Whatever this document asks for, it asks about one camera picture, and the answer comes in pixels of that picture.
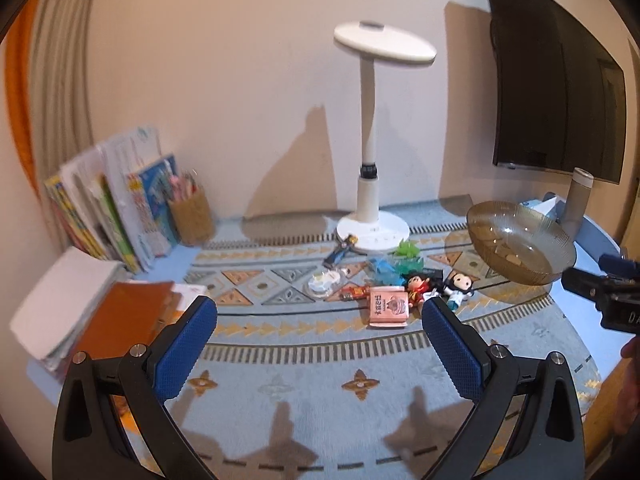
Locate row of books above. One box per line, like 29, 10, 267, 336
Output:
44, 125, 181, 276

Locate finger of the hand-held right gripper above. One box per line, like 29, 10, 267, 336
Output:
598, 254, 640, 281
561, 267, 616, 306

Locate brown leather notebook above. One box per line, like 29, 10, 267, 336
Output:
70, 282, 183, 433

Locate black wall television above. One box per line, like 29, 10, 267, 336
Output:
477, 0, 627, 184

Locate pink printed box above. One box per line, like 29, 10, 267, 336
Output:
367, 285, 411, 330

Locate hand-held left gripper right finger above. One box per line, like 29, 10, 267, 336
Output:
422, 296, 586, 480

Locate pale blue box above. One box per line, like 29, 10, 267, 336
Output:
520, 192, 566, 218

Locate blue toy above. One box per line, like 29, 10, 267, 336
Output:
367, 257, 403, 286

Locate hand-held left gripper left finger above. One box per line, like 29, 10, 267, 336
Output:
52, 296, 221, 480

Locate orange curtain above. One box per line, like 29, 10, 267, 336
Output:
4, 0, 42, 201

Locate white desk lamp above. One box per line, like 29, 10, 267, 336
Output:
334, 20, 437, 252

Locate beige curtain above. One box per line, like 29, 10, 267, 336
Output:
25, 0, 98, 171

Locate white clothed figurine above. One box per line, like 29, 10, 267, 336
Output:
442, 270, 476, 311

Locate stack of white papers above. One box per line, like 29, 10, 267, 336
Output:
9, 246, 126, 373

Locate bunch of pens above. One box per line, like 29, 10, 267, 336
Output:
167, 170, 201, 201

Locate person's right hand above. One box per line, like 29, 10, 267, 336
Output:
615, 335, 640, 436

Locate red snack packet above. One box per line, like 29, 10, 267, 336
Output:
325, 284, 373, 303

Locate patterned blue table mat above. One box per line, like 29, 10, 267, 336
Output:
165, 200, 601, 480

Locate red clothed figurine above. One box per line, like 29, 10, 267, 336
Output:
405, 272, 435, 307

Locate amber ribbed glass bowl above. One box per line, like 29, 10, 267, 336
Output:
466, 201, 577, 286

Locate blue yellow keychain figure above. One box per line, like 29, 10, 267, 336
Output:
322, 235, 358, 268

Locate green translucent toy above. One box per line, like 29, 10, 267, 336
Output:
392, 241, 425, 266

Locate brown cork pen holder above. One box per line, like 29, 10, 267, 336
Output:
167, 187, 217, 247

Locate grey cylindrical bottle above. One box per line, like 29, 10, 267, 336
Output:
564, 167, 593, 238

